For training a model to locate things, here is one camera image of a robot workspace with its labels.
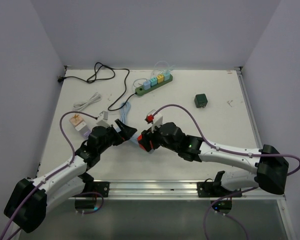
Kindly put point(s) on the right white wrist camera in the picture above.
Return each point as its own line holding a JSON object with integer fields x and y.
{"x": 155, "y": 119}

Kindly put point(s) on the black base bracket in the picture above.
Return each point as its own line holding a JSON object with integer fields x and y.
{"x": 101, "y": 187}
{"x": 208, "y": 189}

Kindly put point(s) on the pink deer cube socket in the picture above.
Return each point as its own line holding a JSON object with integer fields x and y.
{"x": 78, "y": 122}

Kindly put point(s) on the purple power strip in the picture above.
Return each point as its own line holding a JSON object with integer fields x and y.
{"x": 85, "y": 132}

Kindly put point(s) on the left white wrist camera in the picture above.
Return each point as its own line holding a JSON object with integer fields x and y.
{"x": 102, "y": 119}

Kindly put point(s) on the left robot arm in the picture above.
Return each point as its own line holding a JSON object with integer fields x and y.
{"x": 31, "y": 199}

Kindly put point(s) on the green power strip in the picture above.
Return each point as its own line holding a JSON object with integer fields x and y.
{"x": 139, "y": 91}

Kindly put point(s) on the left black base bracket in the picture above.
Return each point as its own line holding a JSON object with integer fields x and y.
{"x": 101, "y": 187}

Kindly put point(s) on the teal plug adapter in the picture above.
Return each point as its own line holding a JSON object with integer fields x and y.
{"x": 153, "y": 82}

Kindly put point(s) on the right black base bracket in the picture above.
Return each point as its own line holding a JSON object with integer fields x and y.
{"x": 208, "y": 189}

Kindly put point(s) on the red cube plug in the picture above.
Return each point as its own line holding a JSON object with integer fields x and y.
{"x": 144, "y": 142}

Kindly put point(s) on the black wall plug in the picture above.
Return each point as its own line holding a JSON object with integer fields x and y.
{"x": 60, "y": 79}

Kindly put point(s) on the dark green cube plug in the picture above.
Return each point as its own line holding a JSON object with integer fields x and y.
{"x": 200, "y": 100}

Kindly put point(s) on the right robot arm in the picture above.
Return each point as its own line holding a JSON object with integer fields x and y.
{"x": 257, "y": 168}

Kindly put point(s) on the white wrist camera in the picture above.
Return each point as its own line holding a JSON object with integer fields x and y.
{"x": 155, "y": 119}
{"x": 102, "y": 119}

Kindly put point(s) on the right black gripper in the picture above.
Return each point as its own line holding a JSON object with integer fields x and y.
{"x": 148, "y": 135}

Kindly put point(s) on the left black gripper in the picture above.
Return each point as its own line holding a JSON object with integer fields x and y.
{"x": 126, "y": 133}

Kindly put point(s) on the green plug adapter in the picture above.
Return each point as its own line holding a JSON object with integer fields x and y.
{"x": 166, "y": 76}

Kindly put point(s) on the blue power strip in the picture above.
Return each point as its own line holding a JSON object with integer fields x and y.
{"x": 134, "y": 139}

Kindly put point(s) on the yellow plug adapter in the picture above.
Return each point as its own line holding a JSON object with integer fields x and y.
{"x": 160, "y": 78}

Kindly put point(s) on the blue plug adapter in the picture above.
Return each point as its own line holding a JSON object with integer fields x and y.
{"x": 146, "y": 85}

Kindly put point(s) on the aluminium mounting rail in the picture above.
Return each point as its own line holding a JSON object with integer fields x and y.
{"x": 126, "y": 190}

